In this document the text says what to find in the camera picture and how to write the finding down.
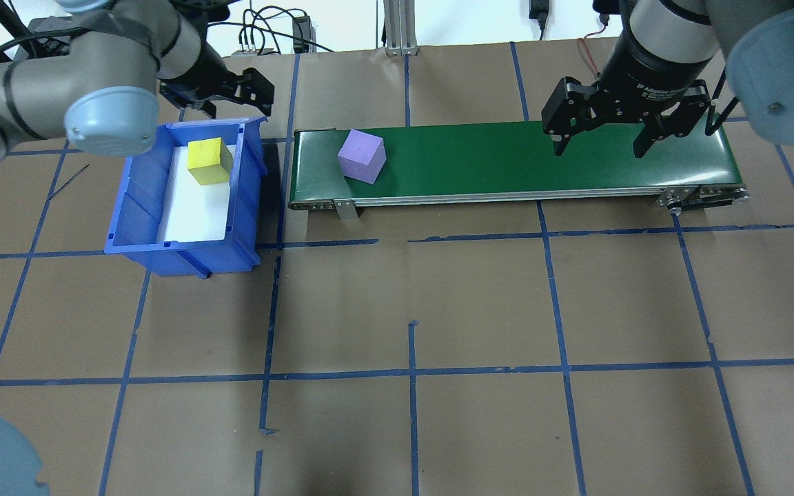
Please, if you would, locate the purple foam cube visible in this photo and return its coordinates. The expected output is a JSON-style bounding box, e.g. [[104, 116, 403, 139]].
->
[[337, 129, 387, 185]]

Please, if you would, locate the yellow foam cube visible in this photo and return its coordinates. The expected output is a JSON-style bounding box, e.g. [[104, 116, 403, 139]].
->
[[187, 137, 235, 187]]

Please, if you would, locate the black looped cable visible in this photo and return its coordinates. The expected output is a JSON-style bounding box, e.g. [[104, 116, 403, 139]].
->
[[238, 5, 309, 54]]

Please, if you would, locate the blue plastic storage bin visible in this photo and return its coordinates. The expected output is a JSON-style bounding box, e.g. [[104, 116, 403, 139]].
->
[[104, 116, 269, 279]]

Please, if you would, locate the green conveyor belt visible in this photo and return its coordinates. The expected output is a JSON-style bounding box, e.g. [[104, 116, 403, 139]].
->
[[287, 121, 751, 221]]

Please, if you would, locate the aluminium profile post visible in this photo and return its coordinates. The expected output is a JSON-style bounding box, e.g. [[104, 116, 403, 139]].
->
[[383, 0, 419, 56]]

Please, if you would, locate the white foam pad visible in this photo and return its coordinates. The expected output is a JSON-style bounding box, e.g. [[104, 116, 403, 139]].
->
[[156, 143, 238, 243]]

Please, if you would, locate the thin red wire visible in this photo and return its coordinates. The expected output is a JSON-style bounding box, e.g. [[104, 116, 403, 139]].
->
[[578, 15, 610, 75]]

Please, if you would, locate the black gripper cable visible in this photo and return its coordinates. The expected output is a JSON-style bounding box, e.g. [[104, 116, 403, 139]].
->
[[703, 68, 743, 137]]

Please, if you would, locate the thin black stick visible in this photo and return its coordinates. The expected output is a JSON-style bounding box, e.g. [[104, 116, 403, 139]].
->
[[47, 163, 90, 203]]

